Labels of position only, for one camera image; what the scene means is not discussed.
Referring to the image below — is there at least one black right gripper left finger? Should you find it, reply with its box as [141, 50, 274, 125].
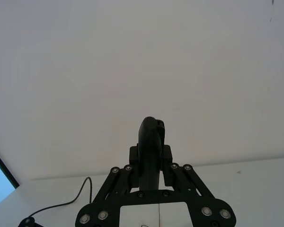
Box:
[75, 146, 140, 227]

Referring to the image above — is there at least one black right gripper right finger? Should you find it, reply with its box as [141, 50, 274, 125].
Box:
[163, 145, 238, 227]

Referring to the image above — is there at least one thin black cable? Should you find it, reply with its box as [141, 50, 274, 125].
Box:
[27, 176, 94, 219]

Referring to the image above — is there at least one small black cable base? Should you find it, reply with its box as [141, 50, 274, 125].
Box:
[17, 218, 40, 227]

